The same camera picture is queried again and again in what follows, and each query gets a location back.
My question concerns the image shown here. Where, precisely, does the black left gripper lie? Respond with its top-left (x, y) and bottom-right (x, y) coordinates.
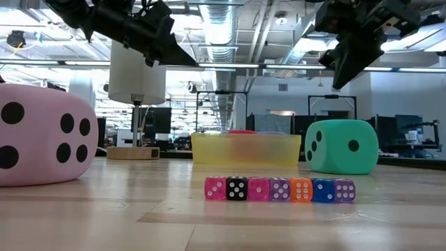
top-left (123, 15), bottom-right (197, 68)

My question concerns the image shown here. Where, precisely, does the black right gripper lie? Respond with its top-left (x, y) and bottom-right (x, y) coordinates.
top-left (318, 0), bottom-right (421, 90)

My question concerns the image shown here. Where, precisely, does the large turquoise foam die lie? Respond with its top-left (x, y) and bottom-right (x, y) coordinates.
top-left (304, 119), bottom-right (380, 176)

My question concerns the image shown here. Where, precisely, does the large red foam die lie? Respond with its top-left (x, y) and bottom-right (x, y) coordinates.
top-left (228, 129), bottom-right (268, 163)

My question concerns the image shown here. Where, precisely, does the yellow translucent plastic bin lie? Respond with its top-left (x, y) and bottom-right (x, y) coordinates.
top-left (190, 132), bottom-right (302, 167)

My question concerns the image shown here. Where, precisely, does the large pink foam die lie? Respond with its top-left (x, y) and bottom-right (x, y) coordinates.
top-left (0, 83), bottom-right (100, 188)

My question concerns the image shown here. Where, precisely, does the white cylindrical tube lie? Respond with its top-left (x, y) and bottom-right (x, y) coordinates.
top-left (106, 40), bottom-right (168, 161)

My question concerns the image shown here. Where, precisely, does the ceiling light strip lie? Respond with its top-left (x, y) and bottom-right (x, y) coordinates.
top-left (264, 63), bottom-right (446, 73)
top-left (0, 59), bottom-right (261, 70)

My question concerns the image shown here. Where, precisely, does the black monitor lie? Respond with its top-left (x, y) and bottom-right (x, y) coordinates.
top-left (131, 106), bottom-right (173, 135)

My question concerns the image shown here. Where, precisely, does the small dark desktop monitor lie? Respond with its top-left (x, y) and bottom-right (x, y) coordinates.
top-left (394, 114), bottom-right (424, 135)

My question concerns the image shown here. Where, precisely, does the small blue die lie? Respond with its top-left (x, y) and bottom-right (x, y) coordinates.
top-left (311, 178), bottom-right (337, 204)

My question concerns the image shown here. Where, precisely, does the small orange die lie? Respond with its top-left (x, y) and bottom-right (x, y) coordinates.
top-left (289, 177), bottom-right (314, 203)

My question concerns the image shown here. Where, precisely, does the small pink translucent die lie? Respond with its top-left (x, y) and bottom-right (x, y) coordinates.
top-left (247, 176), bottom-right (271, 202)
top-left (203, 176), bottom-right (228, 201)

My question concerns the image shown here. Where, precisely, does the small black die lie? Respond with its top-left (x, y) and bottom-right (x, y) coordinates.
top-left (226, 176), bottom-right (249, 201)

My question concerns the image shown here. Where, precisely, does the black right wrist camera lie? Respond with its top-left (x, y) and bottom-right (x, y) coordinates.
top-left (314, 0), bottom-right (367, 36)

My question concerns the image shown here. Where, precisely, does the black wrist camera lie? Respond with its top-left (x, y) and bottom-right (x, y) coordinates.
top-left (314, 0), bottom-right (367, 36)
top-left (137, 0), bottom-right (176, 34)

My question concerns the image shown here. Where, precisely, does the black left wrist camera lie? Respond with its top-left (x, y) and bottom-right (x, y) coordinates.
top-left (137, 0), bottom-right (176, 34)

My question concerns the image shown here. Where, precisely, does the black aluminium table frame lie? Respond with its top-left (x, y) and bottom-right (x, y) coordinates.
top-left (95, 148), bottom-right (446, 172)

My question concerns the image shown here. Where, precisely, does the black ceiling camera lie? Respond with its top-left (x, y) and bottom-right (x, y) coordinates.
top-left (6, 29), bottom-right (27, 48)

